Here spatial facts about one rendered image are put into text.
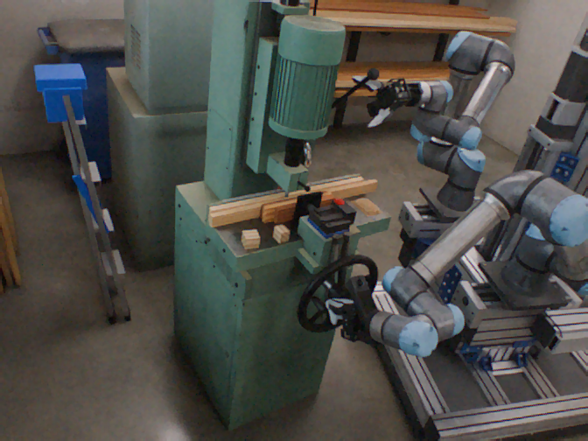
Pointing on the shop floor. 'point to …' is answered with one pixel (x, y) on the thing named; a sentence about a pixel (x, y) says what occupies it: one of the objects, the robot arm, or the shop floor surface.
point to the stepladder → (51, 76)
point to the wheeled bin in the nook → (91, 30)
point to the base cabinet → (243, 336)
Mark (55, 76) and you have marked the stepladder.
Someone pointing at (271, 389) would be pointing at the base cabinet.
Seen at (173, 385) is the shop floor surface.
